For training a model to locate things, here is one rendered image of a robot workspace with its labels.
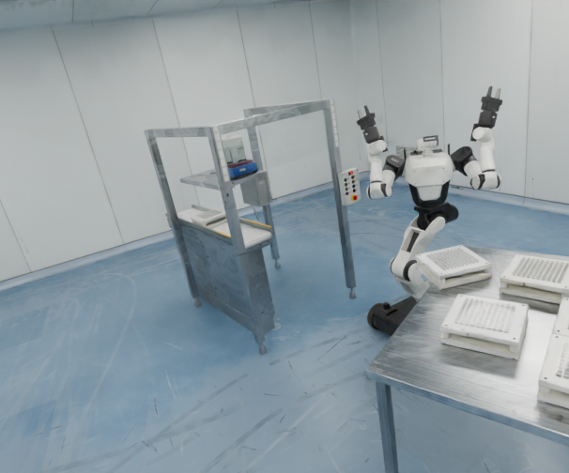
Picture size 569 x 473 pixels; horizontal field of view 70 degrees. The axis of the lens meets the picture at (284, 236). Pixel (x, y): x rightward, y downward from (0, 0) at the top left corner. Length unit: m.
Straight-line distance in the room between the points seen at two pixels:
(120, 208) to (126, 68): 1.83
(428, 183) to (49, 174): 4.69
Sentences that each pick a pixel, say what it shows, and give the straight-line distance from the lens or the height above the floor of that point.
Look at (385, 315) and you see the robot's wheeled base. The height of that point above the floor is 0.19.
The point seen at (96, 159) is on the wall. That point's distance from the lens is 5.96.
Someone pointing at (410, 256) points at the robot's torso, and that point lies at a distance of 2.71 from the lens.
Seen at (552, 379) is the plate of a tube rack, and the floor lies 0.94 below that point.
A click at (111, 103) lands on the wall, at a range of 5.96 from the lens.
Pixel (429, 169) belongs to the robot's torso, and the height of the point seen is 1.20.
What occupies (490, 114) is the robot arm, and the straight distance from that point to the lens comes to 2.56.
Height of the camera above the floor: 1.83
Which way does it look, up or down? 20 degrees down
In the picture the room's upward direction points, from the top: 10 degrees counter-clockwise
